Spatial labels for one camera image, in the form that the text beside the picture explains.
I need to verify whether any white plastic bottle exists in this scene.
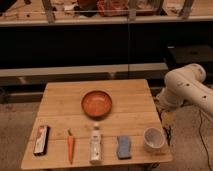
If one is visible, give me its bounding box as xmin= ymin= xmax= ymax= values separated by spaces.
xmin=90 ymin=123 xmax=102 ymax=164

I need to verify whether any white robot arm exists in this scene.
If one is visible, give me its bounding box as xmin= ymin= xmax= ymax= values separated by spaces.
xmin=157 ymin=63 xmax=213 ymax=118

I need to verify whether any orange ceramic bowl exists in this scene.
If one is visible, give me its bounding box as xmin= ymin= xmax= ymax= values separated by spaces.
xmin=81 ymin=90 xmax=112 ymax=118

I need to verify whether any wooden table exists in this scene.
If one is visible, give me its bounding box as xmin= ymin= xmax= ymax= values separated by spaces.
xmin=21 ymin=79 xmax=172 ymax=170

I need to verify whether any blue sponge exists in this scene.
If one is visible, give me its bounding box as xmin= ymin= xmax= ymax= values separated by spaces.
xmin=117 ymin=135 xmax=131 ymax=160

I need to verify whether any orange toy carrot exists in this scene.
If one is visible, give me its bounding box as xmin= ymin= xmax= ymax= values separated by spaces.
xmin=67 ymin=129 xmax=75 ymax=164

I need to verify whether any white cup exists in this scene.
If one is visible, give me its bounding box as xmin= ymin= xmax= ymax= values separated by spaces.
xmin=143 ymin=127 xmax=165 ymax=152

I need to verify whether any black box on right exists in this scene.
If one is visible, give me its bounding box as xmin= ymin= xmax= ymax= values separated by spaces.
xmin=166 ymin=45 xmax=213 ymax=71

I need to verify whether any red object on shelf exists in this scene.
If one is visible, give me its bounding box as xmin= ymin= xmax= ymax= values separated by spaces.
xmin=97 ymin=0 xmax=128 ymax=16

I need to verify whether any red and black box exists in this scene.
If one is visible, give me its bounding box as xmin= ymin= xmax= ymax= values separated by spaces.
xmin=33 ymin=125 xmax=50 ymax=156

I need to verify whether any long workbench shelf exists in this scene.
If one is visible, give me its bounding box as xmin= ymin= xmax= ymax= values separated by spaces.
xmin=0 ymin=0 xmax=213 ymax=27

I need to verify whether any black cable on floor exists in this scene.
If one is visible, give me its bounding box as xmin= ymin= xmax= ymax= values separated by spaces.
xmin=198 ymin=109 xmax=213 ymax=171

